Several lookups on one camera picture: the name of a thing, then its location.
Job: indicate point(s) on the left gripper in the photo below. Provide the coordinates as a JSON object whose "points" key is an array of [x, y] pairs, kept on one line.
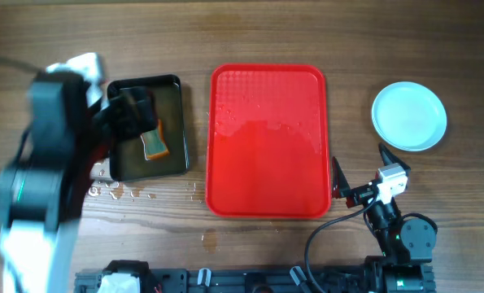
{"points": [[135, 120]]}

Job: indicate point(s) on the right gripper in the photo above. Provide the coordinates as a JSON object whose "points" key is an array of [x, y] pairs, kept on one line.
{"points": [[341, 188]]}

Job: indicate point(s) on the green orange sponge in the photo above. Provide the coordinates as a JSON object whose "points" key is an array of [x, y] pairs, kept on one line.
{"points": [[153, 143]]}

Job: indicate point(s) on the light blue plate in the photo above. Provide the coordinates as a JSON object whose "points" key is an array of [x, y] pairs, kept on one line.
{"points": [[409, 116]]}

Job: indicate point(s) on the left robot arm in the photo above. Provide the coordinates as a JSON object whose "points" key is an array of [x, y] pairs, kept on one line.
{"points": [[42, 189]]}

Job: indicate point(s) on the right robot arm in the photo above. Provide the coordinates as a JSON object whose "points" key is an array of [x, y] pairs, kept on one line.
{"points": [[406, 241]]}

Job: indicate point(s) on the black water tray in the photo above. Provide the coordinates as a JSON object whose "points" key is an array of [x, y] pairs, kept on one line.
{"points": [[128, 160]]}

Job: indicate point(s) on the red plastic tray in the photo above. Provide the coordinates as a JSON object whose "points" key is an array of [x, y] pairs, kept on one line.
{"points": [[268, 142]]}

